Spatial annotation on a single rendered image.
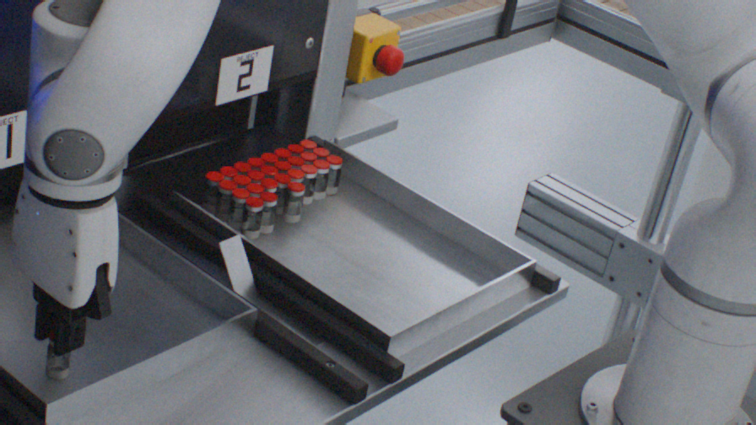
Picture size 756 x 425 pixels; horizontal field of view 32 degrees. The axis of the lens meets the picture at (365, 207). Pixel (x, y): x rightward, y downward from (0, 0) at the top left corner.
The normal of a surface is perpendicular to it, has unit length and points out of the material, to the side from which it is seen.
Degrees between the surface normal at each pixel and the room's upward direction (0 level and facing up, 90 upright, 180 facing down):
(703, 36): 117
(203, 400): 0
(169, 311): 0
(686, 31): 122
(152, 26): 54
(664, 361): 90
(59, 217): 86
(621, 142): 0
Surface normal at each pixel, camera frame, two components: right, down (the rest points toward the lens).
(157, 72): 0.52, 0.23
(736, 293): -0.10, 0.49
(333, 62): 0.73, 0.44
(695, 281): -0.65, 0.26
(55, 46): -0.34, 0.41
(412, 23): 0.17, -0.86
